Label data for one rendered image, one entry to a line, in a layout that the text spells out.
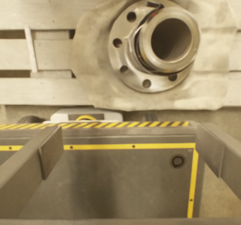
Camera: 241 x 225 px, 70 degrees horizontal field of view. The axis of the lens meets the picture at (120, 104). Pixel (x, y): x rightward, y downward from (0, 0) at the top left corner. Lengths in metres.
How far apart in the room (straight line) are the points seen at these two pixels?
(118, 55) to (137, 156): 0.29
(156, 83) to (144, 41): 0.23
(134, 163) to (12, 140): 0.32
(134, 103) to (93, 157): 0.20
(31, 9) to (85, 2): 0.17
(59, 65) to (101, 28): 0.19
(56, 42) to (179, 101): 0.44
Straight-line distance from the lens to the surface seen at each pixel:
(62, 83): 0.61
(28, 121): 0.73
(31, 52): 0.63
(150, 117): 0.65
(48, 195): 0.58
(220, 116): 0.87
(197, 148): 0.17
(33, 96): 0.66
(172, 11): 0.35
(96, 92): 0.57
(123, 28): 0.53
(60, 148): 0.16
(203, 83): 0.62
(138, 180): 0.51
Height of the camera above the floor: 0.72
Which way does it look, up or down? 76 degrees down
